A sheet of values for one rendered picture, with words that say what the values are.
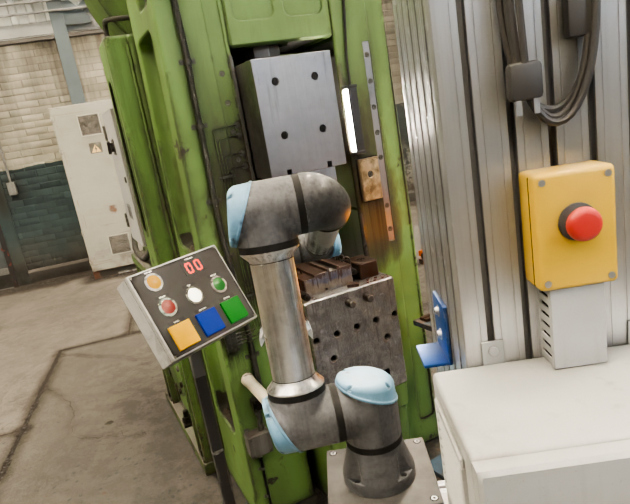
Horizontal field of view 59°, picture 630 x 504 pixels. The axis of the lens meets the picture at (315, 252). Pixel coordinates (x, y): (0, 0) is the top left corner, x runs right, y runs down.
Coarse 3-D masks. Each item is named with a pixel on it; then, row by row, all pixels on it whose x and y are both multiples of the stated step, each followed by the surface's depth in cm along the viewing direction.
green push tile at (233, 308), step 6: (228, 300) 177; (234, 300) 179; (240, 300) 180; (222, 306) 175; (228, 306) 176; (234, 306) 177; (240, 306) 179; (228, 312) 175; (234, 312) 176; (240, 312) 178; (246, 312) 179; (228, 318) 175; (234, 318) 175; (240, 318) 177
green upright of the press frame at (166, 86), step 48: (144, 0) 193; (192, 0) 186; (144, 48) 217; (192, 48) 189; (192, 144) 194; (240, 144) 201; (192, 192) 196; (192, 240) 233; (240, 384) 215; (240, 432) 220; (240, 480) 243; (288, 480) 231
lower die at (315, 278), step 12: (300, 264) 224; (312, 264) 219; (336, 264) 212; (348, 264) 212; (300, 276) 211; (312, 276) 208; (324, 276) 208; (336, 276) 210; (348, 276) 213; (300, 288) 210; (312, 288) 207; (324, 288) 209
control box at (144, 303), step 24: (168, 264) 171; (192, 264) 176; (216, 264) 182; (120, 288) 164; (144, 288) 162; (168, 288) 167; (240, 288) 183; (144, 312) 160; (192, 312) 168; (144, 336) 164; (168, 336) 160; (216, 336) 169; (168, 360) 159
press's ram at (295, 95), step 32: (256, 64) 185; (288, 64) 190; (320, 64) 195; (256, 96) 187; (288, 96) 191; (320, 96) 197; (256, 128) 194; (288, 128) 193; (320, 128) 199; (256, 160) 203; (288, 160) 195; (320, 160) 200
